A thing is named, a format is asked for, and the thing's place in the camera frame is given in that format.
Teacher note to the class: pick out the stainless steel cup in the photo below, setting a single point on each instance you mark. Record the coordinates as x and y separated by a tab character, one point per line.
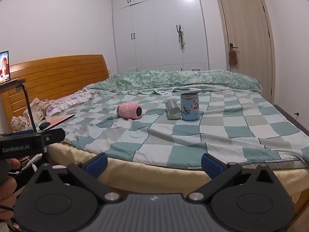
173	112

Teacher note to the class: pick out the pink cup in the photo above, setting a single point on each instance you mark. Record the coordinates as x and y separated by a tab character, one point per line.
129	110

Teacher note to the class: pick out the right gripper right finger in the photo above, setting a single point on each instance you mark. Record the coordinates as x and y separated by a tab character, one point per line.
222	176

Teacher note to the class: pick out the beige door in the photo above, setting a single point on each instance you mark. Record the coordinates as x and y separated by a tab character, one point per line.
247	30

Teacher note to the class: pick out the white wardrobe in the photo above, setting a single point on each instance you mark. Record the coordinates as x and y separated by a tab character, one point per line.
146	37

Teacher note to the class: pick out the brown plush toy on handle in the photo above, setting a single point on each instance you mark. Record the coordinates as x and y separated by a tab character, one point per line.
233	60

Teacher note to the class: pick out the purple floral pillow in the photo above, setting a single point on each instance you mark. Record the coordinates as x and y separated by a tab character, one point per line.
66	102

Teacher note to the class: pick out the person's left hand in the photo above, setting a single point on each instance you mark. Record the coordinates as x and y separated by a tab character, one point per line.
7	192

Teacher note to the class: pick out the laptop screen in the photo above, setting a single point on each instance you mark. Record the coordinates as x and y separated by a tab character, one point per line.
4	67

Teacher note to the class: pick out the wooden headboard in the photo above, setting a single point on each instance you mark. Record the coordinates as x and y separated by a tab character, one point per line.
53	78

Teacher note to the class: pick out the blue cartoon cup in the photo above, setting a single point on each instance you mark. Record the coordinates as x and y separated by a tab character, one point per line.
189	106

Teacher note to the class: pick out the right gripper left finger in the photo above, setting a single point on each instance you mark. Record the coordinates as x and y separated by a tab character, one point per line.
86	175

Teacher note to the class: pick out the black computer mouse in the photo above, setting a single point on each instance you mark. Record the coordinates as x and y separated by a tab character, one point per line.
44	125

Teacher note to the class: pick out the hanging ornament on wardrobe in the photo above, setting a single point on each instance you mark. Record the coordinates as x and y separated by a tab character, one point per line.
181	38

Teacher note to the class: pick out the yellow mattress sheet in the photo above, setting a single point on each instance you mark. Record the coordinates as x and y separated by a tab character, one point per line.
140	178

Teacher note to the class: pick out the green floral duvet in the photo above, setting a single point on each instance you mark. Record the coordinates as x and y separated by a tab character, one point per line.
164	82

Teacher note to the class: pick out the checkered green bedspread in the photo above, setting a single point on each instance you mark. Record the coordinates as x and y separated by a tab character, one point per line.
233	126

